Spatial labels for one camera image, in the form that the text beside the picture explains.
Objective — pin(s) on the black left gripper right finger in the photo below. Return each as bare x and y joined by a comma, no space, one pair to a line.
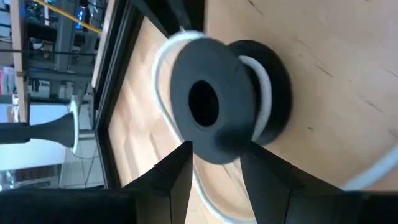
295,202

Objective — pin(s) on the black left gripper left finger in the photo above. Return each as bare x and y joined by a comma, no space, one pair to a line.
140,202

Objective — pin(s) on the white lamp base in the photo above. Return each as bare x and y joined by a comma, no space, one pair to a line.
74,124

